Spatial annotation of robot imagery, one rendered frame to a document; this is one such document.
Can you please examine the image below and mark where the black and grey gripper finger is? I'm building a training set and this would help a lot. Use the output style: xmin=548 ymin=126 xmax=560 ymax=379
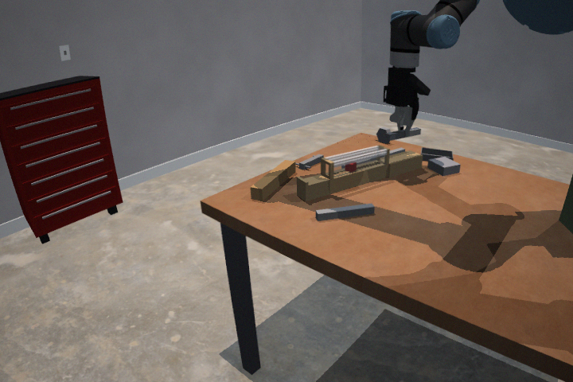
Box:
xmin=399 ymin=97 xmax=419 ymax=137
xmin=389 ymin=106 xmax=405 ymax=131

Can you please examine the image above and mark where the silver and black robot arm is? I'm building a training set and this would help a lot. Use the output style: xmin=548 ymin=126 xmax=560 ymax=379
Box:
xmin=390 ymin=0 xmax=573 ymax=96

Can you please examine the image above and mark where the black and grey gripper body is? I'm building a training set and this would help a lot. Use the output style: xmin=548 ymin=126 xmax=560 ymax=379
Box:
xmin=384 ymin=66 xmax=418 ymax=107

